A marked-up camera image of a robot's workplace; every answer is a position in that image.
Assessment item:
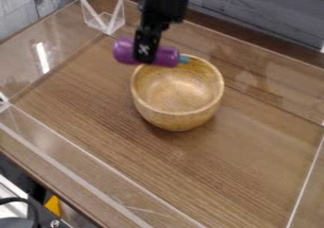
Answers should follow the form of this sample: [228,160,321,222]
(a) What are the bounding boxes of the purple toy eggplant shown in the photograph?
[113,38,190,67]

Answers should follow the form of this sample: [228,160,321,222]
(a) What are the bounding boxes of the clear acrylic corner bracket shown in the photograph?
[80,0,126,35]

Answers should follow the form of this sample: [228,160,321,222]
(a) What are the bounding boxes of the light wooden bowl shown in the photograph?
[130,54,225,132]

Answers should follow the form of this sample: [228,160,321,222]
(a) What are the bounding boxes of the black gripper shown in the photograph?
[133,0,189,63]

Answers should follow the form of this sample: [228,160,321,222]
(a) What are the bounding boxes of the black cable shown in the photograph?
[0,197,42,228]

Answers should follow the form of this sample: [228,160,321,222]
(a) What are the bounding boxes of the black device with yellow label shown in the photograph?
[28,197,101,228]

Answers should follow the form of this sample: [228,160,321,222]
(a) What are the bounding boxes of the clear acrylic tray wall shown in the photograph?
[0,93,206,228]

